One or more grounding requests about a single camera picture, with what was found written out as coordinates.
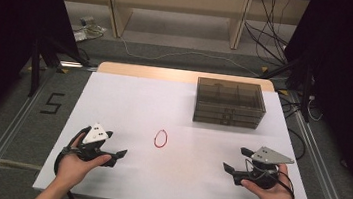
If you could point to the person's left hand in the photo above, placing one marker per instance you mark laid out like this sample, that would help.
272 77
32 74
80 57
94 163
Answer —
72 168

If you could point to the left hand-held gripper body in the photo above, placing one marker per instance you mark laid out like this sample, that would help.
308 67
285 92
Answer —
95 134

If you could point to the white power strip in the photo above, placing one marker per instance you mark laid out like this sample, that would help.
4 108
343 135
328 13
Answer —
79 36

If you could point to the person's right hand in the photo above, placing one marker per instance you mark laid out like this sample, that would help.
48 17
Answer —
274 197

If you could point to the black metal stand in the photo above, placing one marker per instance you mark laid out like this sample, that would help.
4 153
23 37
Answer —
306 94
35 73

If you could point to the white board sheet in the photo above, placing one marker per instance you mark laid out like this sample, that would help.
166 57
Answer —
155 177

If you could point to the smoky transparent drawer cabinet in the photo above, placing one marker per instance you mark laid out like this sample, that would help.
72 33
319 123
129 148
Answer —
228 95

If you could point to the light wooden shelf unit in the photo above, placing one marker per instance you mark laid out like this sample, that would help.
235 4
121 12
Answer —
117 12

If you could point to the red rubber band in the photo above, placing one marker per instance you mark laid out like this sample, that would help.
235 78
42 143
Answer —
155 140

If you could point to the aluminium floor rail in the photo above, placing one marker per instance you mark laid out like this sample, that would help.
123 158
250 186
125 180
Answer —
1 146
322 183

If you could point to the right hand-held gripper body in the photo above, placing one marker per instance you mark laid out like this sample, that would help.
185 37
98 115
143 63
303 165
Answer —
263 176

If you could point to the grey power adapter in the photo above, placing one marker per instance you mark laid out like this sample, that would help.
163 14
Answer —
87 21

